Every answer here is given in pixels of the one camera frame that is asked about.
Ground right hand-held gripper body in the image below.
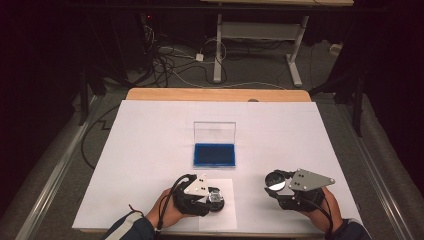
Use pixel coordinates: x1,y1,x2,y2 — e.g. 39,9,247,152
275,168,336,213

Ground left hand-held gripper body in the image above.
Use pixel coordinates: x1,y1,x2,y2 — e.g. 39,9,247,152
171,172,215,217

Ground black stamp with clear handle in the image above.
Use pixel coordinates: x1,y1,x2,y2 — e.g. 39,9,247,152
207,186,226,212

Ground round black stamp cap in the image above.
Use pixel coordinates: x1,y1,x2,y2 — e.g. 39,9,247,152
263,169,288,192

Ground white paper sheet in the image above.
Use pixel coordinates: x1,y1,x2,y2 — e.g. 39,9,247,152
197,177,239,232

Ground person's right hand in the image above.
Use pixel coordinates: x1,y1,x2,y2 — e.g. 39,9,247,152
299,186,345,232

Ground person's left hand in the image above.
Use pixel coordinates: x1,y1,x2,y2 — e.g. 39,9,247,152
145,187,188,230

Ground blue ink pad box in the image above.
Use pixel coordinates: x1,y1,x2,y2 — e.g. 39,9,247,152
192,120,238,169

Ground large white table cover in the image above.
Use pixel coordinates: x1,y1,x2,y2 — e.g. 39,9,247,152
71,99,364,235

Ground black metal stand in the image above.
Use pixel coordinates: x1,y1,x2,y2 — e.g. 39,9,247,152
309,64,367,138
77,64,108,127

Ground small white floor box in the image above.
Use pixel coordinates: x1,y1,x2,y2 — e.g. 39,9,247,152
328,42,344,56

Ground white-framed desk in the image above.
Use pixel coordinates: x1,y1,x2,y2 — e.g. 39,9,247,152
199,0,355,89

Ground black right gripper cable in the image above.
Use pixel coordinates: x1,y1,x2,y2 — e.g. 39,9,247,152
300,195,335,235

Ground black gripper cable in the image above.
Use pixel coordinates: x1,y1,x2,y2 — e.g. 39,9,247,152
155,173,198,235
300,195,335,235

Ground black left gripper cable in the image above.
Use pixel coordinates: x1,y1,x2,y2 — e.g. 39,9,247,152
155,173,198,235

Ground silver metal rail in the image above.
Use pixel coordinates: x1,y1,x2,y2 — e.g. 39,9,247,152
335,99,415,240
14,94,105,240

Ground white floor cable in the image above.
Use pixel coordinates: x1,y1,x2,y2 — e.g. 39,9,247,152
171,69,288,91

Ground black floor cable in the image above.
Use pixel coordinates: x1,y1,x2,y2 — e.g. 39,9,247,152
80,104,122,170

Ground tangle of floor cables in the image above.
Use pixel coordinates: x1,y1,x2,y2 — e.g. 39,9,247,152
142,23,232,90

